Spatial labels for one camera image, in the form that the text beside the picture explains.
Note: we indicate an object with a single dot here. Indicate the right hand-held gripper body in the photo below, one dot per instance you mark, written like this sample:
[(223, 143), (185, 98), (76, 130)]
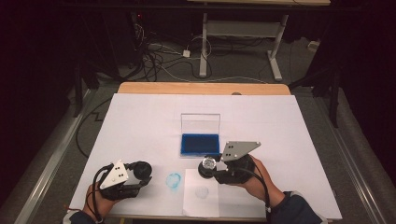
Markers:
[(238, 149)]

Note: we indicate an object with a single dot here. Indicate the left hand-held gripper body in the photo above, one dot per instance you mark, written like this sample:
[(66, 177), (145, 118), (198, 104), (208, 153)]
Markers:
[(115, 176)]

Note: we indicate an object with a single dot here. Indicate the blue ink pad box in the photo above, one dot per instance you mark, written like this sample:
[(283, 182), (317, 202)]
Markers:
[(200, 144)]

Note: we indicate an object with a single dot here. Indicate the person's left hand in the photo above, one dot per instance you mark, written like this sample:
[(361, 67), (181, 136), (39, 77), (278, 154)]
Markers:
[(93, 202)]

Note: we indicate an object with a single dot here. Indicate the person's right hand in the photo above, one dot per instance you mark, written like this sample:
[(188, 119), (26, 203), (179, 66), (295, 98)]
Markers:
[(264, 186)]

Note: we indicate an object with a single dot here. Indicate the clear blue plastic cap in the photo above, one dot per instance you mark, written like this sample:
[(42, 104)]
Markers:
[(173, 180)]

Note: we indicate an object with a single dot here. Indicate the white paper sheet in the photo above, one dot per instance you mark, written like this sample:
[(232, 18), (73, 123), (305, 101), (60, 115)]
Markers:
[(200, 205)]

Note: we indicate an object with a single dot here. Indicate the white table cover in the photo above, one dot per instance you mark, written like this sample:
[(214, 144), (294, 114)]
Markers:
[(149, 124)]

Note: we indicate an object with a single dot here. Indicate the black stand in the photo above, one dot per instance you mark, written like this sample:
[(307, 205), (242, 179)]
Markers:
[(77, 93), (333, 99)]

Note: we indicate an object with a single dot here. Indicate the white power adapter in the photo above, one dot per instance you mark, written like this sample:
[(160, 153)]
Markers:
[(186, 53)]

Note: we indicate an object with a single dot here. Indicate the white-legged desk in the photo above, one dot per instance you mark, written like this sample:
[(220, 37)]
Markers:
[(243, 28)]

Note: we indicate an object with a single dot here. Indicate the metal floor rail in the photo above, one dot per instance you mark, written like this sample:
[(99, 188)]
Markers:
[(351, 168), (53, 158)]

